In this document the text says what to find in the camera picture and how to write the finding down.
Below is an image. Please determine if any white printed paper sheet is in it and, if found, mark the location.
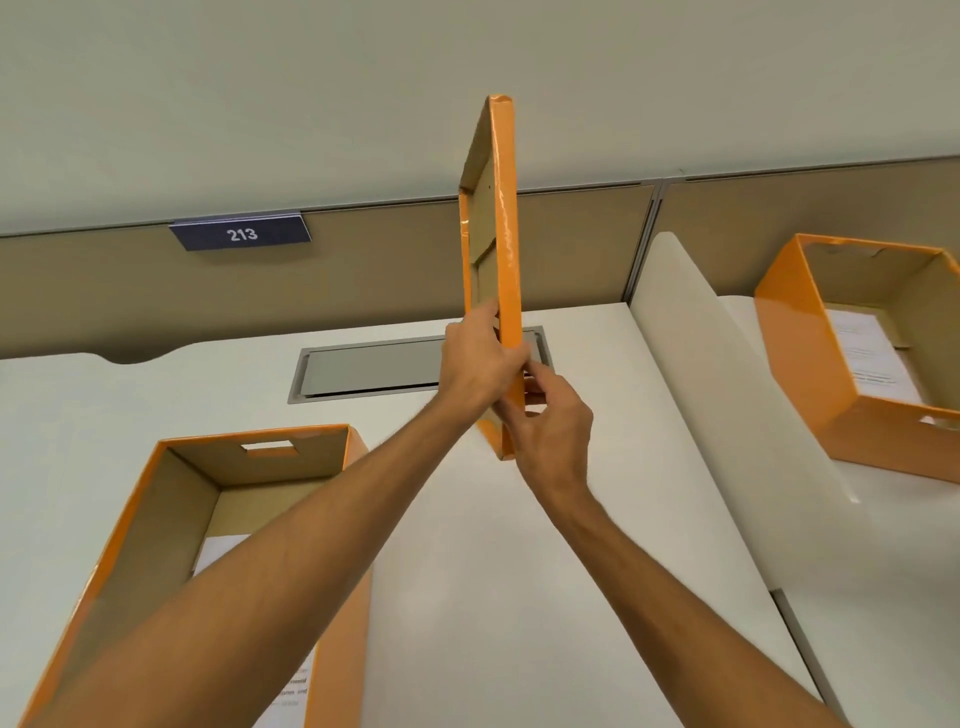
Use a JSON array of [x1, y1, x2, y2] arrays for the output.
[[824, 308, 929, 407], [192, 533, 318, 728]]

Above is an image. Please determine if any orange cardboard box with handle slot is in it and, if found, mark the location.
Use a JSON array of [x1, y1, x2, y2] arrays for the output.
[[18, 423, 375, 728]]

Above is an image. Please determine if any orange cardboard box lid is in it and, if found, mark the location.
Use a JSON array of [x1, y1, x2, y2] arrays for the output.
[[458, 94, 528, 462]]

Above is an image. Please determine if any person's left forearm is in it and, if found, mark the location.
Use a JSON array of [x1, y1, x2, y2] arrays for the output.
[[26, 396, 481, 728]]

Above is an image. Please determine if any person's right hand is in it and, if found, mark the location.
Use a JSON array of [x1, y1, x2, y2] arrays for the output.
[[493, 362, 598, 505]]

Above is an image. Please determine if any person's left hand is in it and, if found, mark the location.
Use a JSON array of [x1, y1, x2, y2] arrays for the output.
[[438, 299, 534, 429]]

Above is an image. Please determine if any grey metal cable hatch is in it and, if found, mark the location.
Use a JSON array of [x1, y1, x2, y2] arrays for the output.
[[287, 325, 554, 405]]

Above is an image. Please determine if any dark blue number sign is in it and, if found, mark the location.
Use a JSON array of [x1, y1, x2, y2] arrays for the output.
[[168, 213, 313, 252]]

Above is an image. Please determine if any beige partition panel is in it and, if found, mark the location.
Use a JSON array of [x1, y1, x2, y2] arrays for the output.
[[651, 155, 960, 300], [0, 183, 663, 363]]

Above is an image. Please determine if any person's right forearm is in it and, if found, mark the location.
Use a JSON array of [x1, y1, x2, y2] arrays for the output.
[[536, 483, 852, 728]]

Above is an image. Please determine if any white desk divider panel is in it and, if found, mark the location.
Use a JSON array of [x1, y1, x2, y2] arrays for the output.
[[628, 230, 875, 597]]

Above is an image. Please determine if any grey partition post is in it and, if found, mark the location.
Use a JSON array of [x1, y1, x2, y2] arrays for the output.
[[619, 180, 670, 305]]

